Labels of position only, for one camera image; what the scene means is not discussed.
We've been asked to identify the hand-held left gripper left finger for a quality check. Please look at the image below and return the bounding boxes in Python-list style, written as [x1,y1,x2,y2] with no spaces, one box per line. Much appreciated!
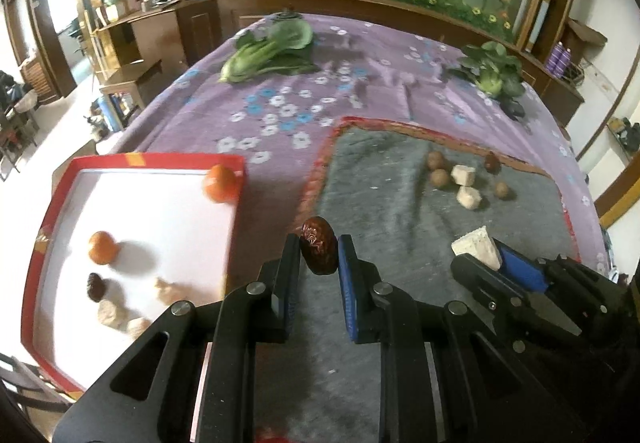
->
[52,233,302,443]

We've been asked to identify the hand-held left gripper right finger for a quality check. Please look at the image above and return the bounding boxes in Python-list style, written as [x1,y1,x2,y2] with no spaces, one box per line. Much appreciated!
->
[337,234,591,443]

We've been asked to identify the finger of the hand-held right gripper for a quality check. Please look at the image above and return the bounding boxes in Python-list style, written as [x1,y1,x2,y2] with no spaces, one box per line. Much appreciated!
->
[450,253,583,339]
[492,237,561,294]

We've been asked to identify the large orange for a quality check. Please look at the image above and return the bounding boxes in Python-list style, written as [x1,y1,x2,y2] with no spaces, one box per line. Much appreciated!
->
[201,164,238,203]

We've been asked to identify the red box with white inside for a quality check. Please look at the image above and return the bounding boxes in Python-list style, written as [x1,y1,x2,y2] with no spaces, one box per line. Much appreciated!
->
[20,152,248,399]

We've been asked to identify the small orange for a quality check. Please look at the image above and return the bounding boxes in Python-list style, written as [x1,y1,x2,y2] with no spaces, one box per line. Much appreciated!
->
[88,230,121,265]

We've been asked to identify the grey felt mat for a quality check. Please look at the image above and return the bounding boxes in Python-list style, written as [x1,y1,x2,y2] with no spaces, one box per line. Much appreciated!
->
[250,116,581,443]

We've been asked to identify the pair of shoes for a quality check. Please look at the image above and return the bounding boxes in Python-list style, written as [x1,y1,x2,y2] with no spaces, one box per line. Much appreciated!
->
[607,117,640,149]

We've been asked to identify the wooden side cabinet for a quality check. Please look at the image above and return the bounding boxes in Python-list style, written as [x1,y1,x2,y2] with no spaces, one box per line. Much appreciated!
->
[522,48,586,124]

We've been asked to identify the rosette bok choy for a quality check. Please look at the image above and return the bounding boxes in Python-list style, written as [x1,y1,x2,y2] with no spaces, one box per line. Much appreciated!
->
[446,40,525,99]

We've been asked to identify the purple floral tablecloth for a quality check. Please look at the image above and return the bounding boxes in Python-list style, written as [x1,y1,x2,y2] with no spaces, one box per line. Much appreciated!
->
[95,13,608,284]

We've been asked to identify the long bok choy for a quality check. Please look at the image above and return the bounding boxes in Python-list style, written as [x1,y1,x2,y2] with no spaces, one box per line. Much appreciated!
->
[218,18,320,84]

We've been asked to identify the small wooden table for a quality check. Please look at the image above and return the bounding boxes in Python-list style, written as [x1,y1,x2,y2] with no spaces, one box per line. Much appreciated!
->
[99,59,163,124]

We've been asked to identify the wooden shelf cabinet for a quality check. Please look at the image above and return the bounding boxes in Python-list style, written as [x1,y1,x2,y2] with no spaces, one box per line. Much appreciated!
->
[95,0,221,74]

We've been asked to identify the wire basket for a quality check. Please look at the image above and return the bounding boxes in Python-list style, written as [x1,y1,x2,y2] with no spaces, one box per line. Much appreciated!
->
[570,63,598,85]

